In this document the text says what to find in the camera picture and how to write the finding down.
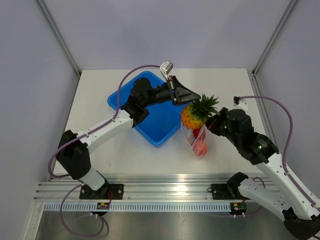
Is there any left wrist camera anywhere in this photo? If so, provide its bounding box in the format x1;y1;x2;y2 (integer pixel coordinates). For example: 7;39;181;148
159;60;173;81

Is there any dark red toy pomegranate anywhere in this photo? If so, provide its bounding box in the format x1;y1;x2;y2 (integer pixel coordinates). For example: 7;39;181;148
192;126;206;141

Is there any red toy apple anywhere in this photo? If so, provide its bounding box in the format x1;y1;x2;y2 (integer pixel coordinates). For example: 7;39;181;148
192;140;208;158

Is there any aluminium table edge rail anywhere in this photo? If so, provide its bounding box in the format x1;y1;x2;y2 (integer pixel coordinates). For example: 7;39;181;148
33;174;229;202

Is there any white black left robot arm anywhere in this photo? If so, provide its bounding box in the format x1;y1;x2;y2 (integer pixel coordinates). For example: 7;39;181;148
56;75;201;199

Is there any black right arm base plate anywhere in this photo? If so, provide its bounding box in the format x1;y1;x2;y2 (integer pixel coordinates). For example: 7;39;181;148
207;183;251;201

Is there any blue plastic tray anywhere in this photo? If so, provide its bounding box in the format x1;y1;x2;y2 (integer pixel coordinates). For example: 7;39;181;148
107;71;184;148

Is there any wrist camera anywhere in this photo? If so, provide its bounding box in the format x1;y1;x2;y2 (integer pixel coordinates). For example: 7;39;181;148
232;96;249;112
159;60;173;81

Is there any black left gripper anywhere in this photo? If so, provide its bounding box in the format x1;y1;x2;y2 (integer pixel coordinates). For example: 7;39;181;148
142;76;201;108

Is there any right aluminium frame post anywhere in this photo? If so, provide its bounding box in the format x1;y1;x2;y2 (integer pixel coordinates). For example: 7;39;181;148
252;0;300;78

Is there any orange toy pineapple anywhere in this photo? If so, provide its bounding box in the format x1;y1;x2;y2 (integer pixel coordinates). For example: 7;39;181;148
180;93;220;130

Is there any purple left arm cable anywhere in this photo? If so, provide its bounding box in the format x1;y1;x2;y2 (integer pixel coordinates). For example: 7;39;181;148
47;64;161;237

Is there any left aluminium frame post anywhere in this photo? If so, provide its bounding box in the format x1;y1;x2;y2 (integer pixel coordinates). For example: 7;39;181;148
35;0;82;79

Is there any clear zip top bag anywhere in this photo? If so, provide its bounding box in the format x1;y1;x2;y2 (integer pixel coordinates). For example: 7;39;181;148
180;124;208;159

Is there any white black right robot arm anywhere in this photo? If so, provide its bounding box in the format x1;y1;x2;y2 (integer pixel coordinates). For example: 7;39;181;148
205;108;320;240

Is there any aluminium frame post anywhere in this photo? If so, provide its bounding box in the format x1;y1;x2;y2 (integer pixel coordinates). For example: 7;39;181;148
252;0;300;78
35;0;82;79

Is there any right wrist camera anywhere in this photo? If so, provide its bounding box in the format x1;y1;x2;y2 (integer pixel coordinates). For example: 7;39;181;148
232;96;249;112

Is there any white slotted cable duct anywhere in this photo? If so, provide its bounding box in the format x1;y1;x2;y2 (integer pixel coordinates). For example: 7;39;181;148
44;201;231;213

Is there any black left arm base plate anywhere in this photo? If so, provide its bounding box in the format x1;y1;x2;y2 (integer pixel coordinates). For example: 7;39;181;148
79;183;125;200

